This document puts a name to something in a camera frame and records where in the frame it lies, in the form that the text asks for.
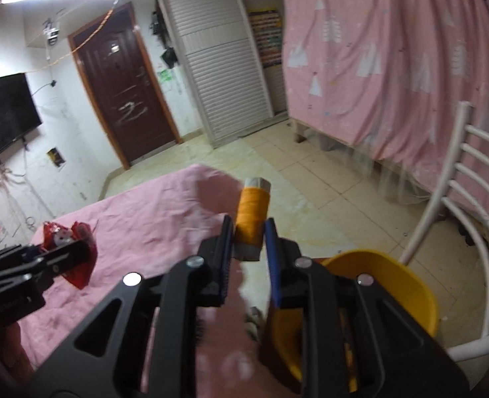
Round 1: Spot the colourful wall poster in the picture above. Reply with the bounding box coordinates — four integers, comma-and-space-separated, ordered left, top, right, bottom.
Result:
248, 7, 285, 67

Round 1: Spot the brown door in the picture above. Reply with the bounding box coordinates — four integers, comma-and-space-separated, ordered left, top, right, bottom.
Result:
68, 2, 183, 171

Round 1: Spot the red foil wrapper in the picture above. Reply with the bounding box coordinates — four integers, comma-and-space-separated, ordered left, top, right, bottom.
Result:
41, 221, 99, 289

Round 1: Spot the white louvered cabinet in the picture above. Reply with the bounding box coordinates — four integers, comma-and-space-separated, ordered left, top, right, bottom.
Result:
155, 0, 277, 149

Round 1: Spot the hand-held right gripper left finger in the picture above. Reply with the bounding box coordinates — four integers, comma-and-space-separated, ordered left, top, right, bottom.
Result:
29, 215, 234, 398

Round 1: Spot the yellow plastic bin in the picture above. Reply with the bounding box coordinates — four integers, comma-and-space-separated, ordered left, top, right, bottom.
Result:
269, 249, 440, 383

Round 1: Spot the pink tablecloth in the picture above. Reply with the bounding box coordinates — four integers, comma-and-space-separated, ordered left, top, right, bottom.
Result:
18, 163, 304, 398

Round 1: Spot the pink printed curtain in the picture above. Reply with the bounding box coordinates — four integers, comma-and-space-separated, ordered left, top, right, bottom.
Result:
280, 0, 489, 217

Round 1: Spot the white security camera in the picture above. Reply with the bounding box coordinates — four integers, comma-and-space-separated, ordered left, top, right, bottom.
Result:
43, 19, 61, 46

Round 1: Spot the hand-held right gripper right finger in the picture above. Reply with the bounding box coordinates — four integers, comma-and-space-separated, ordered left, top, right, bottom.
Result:
265, 218, 471, 398

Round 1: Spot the white metal chair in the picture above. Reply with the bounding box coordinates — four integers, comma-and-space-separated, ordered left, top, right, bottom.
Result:
398, 101, 489, 362

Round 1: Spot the wall panel box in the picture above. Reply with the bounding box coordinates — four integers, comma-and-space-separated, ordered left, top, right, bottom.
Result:
47, 147, 66, 170

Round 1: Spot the black wall television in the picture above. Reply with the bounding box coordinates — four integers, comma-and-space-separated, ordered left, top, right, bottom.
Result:
0, 72, 44, 171

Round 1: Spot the orange thread spool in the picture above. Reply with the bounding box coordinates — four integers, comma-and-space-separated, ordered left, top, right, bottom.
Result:
233, 177, 271, 263

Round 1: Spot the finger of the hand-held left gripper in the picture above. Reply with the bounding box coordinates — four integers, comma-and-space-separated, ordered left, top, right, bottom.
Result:
20, 238, 95, 288
0, 244, 42, 275

